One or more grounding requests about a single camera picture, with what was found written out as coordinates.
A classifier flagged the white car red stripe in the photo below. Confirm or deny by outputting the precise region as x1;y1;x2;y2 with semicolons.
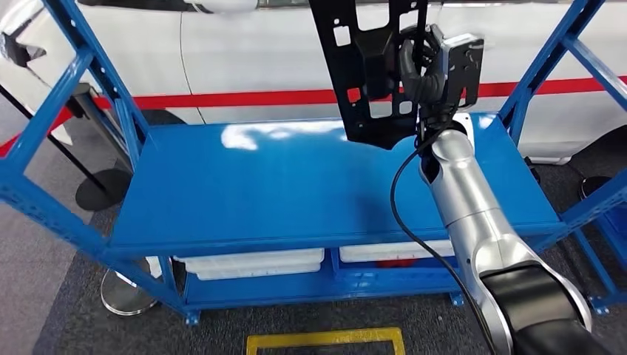
0;0;627;165

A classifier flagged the blue metal shelf rack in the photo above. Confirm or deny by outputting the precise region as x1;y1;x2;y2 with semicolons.
0;0;627;327

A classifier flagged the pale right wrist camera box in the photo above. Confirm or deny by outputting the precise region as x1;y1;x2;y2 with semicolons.
439;33;486;109

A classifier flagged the white plastic bin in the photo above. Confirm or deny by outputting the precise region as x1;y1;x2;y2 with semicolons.
174;248;326;275
194;264;323;282
339;240;456;264

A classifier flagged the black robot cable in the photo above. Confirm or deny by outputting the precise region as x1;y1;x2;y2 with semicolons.
390;115;498;355

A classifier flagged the yellow floor tape square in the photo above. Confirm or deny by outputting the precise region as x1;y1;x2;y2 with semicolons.
245;327;407;355

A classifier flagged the black plastic frame part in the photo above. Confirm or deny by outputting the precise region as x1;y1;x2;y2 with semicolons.
309;0;432;150

